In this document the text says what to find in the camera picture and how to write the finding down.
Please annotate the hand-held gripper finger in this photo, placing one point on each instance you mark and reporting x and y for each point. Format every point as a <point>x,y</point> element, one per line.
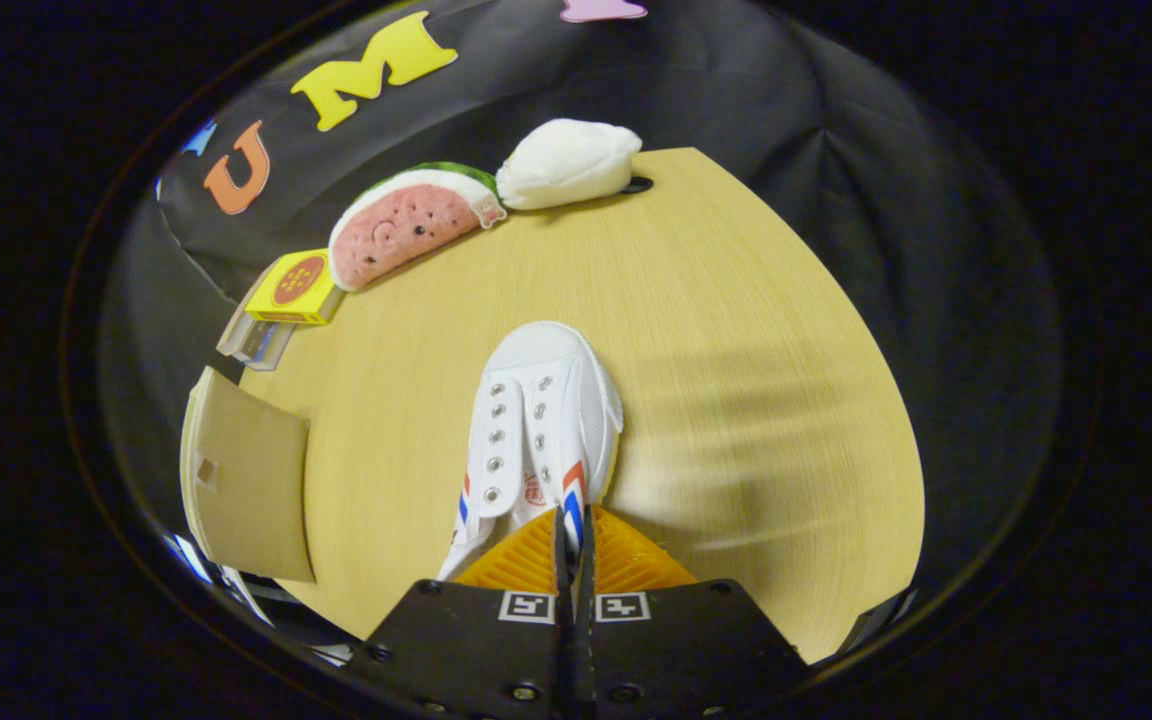
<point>586,650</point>
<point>564,640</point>

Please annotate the white shoe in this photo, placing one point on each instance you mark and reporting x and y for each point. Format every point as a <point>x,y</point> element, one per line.
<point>546,410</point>

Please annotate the beige storage box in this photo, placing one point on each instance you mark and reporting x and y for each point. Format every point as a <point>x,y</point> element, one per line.
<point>256,480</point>

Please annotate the white flat device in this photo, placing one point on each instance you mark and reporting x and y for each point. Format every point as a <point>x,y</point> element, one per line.
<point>246,595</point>

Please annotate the blue lit screen device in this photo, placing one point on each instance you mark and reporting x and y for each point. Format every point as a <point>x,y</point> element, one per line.
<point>191,558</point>

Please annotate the watermelon slice plush toy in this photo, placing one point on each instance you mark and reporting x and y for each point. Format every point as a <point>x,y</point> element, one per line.
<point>406,225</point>

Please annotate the yellow book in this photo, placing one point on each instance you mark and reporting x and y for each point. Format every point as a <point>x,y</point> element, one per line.
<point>296,285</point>

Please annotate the white plush toy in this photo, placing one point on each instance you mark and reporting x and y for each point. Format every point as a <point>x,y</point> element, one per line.
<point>566,165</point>

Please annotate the black backdrop cloth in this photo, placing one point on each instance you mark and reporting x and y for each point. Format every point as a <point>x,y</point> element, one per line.
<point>786,90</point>

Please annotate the black table edge bracket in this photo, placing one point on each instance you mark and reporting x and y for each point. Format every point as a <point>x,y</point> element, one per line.
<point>881,618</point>

